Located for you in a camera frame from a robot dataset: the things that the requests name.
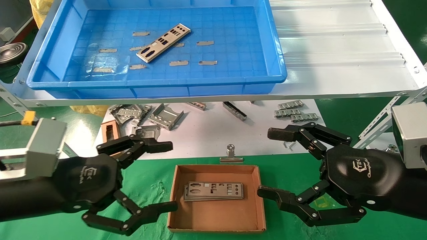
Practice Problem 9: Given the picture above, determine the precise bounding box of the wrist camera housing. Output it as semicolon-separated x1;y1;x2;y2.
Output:
391;102;427;170
0;117;67;182

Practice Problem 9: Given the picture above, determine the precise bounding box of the right wrist camera housing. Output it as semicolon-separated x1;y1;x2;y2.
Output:
391;102;427;170

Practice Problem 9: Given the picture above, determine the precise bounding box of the square steel plate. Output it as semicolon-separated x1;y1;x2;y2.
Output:
132;125;161;142

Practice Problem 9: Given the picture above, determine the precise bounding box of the dark steel bar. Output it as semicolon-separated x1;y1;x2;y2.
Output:
223;101;248;121

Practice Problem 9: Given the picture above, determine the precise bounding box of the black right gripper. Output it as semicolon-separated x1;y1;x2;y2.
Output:
257;122;408;228

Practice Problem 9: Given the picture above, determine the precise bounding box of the slotted steel bracket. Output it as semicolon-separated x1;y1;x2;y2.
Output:
135;105;153;126
110;104;144;125

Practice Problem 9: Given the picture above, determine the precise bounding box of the blue plastic tray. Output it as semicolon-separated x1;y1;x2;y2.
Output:
26;0;288;99

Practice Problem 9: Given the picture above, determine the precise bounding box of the white base board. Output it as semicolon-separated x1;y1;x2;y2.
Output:
95;99;329;161

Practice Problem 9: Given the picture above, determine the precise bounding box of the green table cloth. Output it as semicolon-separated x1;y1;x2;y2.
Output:
0;152;427;240

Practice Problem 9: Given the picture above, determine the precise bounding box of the small brown box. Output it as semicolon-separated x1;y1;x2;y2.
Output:
101;120;121;158

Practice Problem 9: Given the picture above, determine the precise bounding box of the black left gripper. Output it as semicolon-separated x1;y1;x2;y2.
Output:
57;135;178;236

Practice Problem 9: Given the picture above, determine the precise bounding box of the slotted steel strip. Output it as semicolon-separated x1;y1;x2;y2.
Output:
274;109;302;118
290;113;319;123
278;100;304;110

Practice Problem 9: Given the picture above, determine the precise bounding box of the small grey box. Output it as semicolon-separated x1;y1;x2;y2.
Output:
0;27;14;42

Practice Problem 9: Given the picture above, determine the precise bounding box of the steel IO shield plate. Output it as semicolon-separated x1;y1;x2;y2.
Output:
136;23;191;63
187;181;244;198
183;185;244;202

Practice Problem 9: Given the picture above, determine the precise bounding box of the brown cardboard box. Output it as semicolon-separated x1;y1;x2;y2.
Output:
167;164;267;233

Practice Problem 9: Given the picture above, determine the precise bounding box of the black round speaker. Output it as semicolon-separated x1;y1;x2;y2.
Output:
0;42;29;66

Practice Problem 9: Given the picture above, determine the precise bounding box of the yellow cable plug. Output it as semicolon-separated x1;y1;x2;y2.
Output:
21;111;36;126

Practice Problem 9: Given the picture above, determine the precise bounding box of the white metal shelf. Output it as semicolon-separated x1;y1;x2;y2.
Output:
0;0;427;108

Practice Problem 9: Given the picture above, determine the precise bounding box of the perforated metal rack post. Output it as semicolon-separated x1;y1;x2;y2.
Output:
0;85;76;157
353;87;427;149

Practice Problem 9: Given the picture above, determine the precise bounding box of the left wrist camera housing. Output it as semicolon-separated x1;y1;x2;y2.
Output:
0;117;67;182

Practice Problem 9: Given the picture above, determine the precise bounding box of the folded steel bracket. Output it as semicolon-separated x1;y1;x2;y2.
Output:
148;103;184;131

